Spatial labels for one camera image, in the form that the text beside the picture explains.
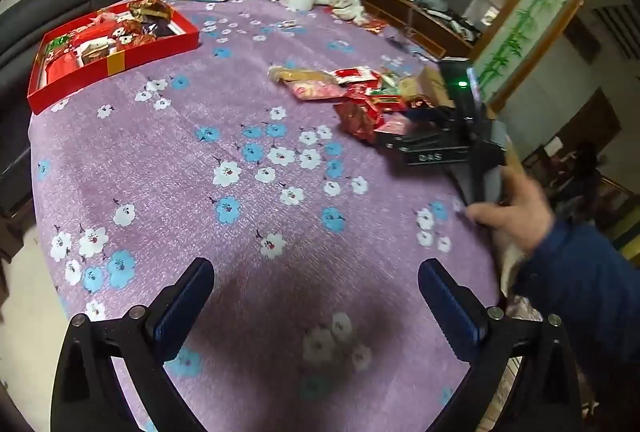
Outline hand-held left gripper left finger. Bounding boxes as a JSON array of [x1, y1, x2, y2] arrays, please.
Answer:
[[50, 257, 216, 432]]

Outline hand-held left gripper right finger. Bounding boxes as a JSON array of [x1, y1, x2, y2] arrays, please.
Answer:
[[417, 258, 583, 432]]

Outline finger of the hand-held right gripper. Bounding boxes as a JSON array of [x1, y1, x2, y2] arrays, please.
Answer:
[[402, 106, 457, 127], [375, 131, 453, 153]]

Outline pile of mixed snack packets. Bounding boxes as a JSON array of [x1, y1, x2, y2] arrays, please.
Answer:
[[267, 64, 451, 145]]

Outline person's right forearm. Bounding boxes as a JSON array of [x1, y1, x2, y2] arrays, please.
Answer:
[[500, 217, 640, 413]]

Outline person's right hand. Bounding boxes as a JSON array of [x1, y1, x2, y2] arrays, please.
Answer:
[[467, 164, 556, 259]]

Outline wooden sideboard cabinet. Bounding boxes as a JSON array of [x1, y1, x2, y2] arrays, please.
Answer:
[[320, 0, 476, 60]]

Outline white cloth gloves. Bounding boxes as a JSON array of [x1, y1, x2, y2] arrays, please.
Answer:
[[315, 0, 372, 23]]

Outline small printed card packet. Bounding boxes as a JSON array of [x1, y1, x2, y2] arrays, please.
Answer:
[[276, 18, 307, 36]]

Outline red gift box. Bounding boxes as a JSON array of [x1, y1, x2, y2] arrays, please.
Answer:
[[27, 0, 201, 115]]

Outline heap of wrapped red candies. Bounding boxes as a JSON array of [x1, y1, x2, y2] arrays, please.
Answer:
[[42, 0, 176, 72]]

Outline bamboo painted wall panel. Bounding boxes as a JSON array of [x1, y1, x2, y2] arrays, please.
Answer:
[[472, 0, 603, 115]]

